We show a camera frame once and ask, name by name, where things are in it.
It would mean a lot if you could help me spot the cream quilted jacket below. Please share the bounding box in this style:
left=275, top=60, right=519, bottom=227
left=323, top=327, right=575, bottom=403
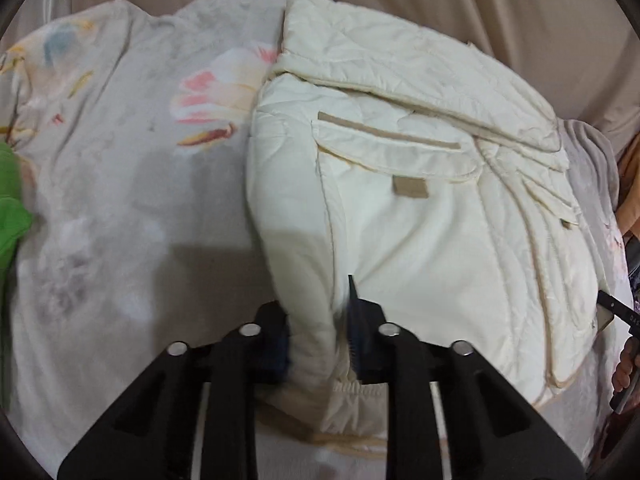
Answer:
left=246, top=0, right=604, bottom=436

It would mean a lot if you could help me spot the person's right hand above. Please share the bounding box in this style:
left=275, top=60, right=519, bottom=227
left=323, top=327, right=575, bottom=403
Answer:
left=612, top=337, right=639, bottom=393

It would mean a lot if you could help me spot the orange hanging garment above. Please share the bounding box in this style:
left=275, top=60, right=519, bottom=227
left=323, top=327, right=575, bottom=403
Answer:
left=616, top=133, right=640, bottom=238

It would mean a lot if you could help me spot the green plush pillow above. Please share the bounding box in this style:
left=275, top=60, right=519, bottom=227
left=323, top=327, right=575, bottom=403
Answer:
left=0, top=142, right=32, bottom=408

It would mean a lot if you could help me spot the grey floral blanket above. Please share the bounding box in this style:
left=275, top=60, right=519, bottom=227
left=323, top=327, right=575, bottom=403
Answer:
left=1, top=0, right=630, bottom=479

